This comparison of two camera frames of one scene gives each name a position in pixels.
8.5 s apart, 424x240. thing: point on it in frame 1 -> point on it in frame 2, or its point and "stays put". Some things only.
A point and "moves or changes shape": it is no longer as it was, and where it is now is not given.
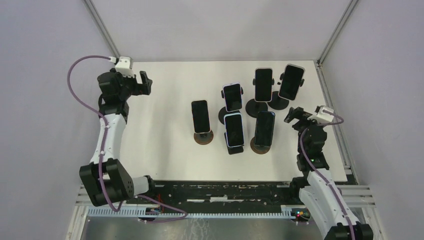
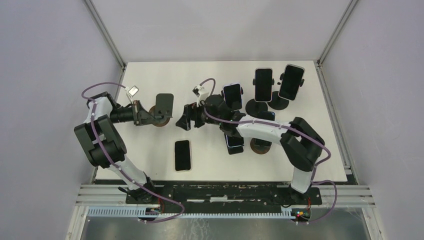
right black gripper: [298, 113] -> [191, 112]
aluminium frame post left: [99, 23] stays put
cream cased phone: [200, 114] moves or changes shape
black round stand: [278, 102] stays put
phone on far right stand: [291, 81] stays put
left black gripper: [143, 89] -> [142, 117]
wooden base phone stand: [203, 138] -> [163, 110]
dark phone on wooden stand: [264, 128] stays put
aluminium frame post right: [345, 15] stays put
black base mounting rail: [183, 195] stays put
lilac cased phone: [233, 97] stays put
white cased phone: [263, 83] stays put
